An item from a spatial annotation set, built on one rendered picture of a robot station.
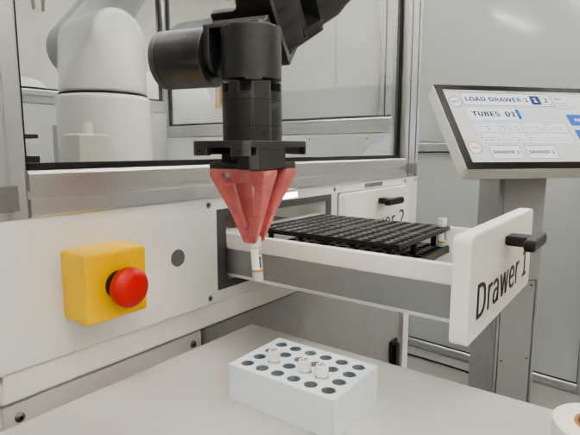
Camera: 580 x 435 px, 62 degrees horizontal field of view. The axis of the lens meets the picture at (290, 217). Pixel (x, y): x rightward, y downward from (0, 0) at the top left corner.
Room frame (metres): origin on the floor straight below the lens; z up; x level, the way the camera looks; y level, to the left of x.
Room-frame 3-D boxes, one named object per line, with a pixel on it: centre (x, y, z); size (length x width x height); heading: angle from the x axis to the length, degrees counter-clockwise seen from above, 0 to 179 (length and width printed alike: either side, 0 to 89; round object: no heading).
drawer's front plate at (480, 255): (0.57, -0.25, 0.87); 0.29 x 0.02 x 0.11; 143
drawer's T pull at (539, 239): (0.55, -0.27, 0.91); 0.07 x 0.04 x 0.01; 143
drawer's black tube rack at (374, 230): (0.69, -0.09, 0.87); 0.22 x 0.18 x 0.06; 53
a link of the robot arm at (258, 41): (0.47, 0.04, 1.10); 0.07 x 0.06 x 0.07; 68
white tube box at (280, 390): (0.46, -0.01, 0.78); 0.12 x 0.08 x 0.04; 54
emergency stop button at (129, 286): (0.47, 0.16, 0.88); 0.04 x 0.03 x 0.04; 143
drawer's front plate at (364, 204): (1.01, -0.18, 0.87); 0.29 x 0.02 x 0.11; 143
